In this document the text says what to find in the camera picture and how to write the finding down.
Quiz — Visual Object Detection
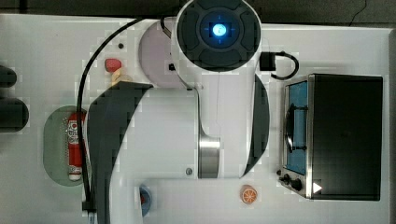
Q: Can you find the red plush ketchup bottle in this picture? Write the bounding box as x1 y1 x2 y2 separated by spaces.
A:
66 113 82 181

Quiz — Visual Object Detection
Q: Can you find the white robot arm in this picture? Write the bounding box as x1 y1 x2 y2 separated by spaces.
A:
85 0 270 224

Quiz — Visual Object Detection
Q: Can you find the green oval strainer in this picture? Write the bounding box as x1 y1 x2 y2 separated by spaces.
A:
43 105 83 187

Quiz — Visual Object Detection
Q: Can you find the lilac round plate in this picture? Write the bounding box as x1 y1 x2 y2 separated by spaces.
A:
138 21 184 89

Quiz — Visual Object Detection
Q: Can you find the yellow plush ginger root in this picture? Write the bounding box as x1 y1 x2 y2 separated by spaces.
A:
111 68 133 86

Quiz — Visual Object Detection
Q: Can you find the orange slice toy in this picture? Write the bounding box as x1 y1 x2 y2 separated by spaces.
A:
240 185 258 204

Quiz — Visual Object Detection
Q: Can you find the red plush strawberry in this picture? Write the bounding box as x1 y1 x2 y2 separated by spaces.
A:
105 58 122 73

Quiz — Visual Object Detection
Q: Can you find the blue bowl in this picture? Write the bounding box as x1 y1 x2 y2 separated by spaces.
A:
139 185 152 217

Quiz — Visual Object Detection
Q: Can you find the small red tomato toy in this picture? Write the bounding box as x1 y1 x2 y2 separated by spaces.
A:
140 194 146 204

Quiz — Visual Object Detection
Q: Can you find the black toaster oven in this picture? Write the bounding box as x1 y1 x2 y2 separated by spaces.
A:
276 74 383 201

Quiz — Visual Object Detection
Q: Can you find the large black pan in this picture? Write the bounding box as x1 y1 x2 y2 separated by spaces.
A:
0 98 29 133

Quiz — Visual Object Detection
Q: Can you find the black connector with cable loop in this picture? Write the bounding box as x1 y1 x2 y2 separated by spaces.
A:
260 51 300 80

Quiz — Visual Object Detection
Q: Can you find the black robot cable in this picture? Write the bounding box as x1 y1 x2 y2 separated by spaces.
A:
76 17 148 213

